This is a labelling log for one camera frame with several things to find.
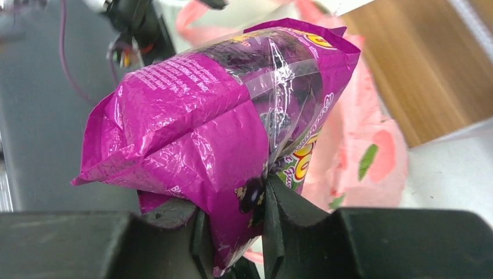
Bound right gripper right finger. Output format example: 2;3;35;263
262;174;335;278

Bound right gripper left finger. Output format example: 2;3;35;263
138;198;213;278

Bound pink plastic grocery bag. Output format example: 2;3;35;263
169;1;407;263

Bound purple snack packet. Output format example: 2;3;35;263
72;19;360;275

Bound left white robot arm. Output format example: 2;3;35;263
85;0;176;68

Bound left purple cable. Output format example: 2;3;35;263
58;0;120;105

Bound white wire shelf rack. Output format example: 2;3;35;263
342;1;492;147

